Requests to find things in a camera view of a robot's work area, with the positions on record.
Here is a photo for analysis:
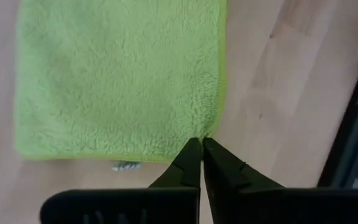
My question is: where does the green microfiber towel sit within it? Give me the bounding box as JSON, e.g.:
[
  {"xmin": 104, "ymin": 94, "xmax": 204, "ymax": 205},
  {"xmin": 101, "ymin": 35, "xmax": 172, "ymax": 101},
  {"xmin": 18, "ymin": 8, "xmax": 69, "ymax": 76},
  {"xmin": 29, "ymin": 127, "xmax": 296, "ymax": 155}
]
[{"xmin": 14, "ymin": 0, "xmax": 229, "ymax": 171}]

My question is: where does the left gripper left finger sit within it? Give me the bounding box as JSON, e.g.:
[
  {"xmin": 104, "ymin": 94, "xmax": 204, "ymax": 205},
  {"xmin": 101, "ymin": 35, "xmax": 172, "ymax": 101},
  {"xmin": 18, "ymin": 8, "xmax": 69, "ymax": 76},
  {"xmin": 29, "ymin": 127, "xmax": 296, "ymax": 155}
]
[{"xmin": 149, "ymin": 138, "xmax": 202, "ymax": 189}]

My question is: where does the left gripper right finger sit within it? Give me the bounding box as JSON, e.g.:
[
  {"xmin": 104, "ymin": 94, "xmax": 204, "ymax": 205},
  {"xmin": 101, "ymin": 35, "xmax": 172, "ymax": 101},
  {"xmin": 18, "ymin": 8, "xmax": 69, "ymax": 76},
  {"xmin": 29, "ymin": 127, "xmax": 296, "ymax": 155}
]
[{"xmin": 203, "ymin": 137, "xmax": 284, "ymax": 224}]

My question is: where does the black aluminium table frame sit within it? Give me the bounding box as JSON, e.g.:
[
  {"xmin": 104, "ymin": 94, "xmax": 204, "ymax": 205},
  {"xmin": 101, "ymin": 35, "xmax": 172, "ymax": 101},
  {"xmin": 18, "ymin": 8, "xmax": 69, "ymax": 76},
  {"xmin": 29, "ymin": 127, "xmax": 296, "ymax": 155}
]
[{"xmin": 317, "ymin": 29, "xmax": 358, "ymax": 189}]

